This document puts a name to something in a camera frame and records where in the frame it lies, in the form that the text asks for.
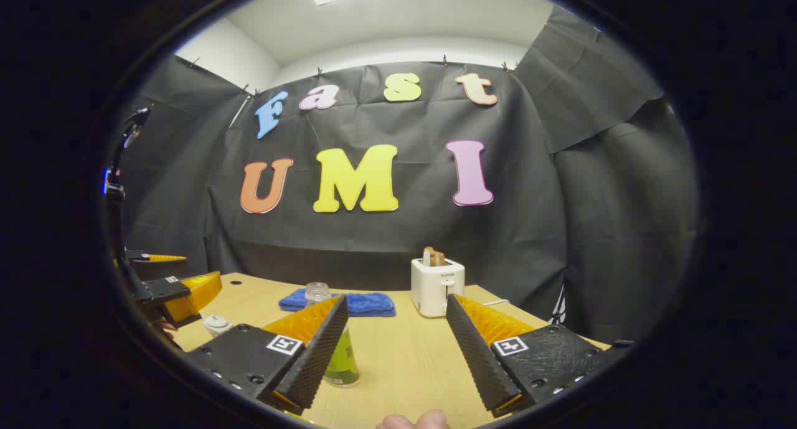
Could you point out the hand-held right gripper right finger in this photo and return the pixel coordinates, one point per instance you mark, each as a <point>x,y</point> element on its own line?
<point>476,354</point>

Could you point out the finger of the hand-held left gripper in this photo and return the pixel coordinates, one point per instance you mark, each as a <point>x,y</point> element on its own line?
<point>140,256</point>
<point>165,289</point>

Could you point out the white teacup lid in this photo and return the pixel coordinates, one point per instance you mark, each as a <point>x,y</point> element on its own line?
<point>216,320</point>

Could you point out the blue towel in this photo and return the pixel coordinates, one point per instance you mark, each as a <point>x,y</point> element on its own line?
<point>370,304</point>

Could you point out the black backdrop cloth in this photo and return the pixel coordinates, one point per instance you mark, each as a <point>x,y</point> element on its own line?
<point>405,242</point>

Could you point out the bread slice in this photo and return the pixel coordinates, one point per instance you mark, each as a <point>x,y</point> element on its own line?
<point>440,258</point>
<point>428,256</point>

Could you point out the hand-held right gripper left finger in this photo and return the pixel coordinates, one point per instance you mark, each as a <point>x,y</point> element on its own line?
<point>320,354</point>

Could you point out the white toaster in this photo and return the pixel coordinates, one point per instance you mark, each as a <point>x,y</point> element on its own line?
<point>429,292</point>

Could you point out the clear green label water bottle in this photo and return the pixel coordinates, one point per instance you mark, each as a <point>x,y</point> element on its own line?
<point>344,363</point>

